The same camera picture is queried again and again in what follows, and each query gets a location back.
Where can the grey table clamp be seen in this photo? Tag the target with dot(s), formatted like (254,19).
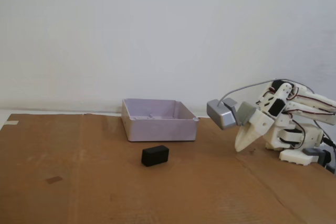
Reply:
(312,152)

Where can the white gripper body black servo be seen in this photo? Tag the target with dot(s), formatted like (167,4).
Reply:
(258,125)

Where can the brown cardboard sheet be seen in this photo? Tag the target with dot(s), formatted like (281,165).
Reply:
(105,182)
(302,195)

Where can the silver webcam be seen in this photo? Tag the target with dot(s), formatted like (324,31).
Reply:
(221,115)

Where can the white tape piece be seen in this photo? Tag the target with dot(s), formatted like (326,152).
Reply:
(11,123)

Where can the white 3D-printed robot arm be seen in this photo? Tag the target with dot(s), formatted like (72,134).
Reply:
(315,103)

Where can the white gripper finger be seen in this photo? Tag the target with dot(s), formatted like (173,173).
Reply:
(244,140)

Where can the black rectangular block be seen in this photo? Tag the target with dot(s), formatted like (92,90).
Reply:
(155,155)

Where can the grey webcam mount bracket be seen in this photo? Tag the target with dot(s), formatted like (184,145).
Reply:
(245,112)

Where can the pale plastic open box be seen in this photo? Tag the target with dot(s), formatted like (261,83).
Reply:
(160,132)

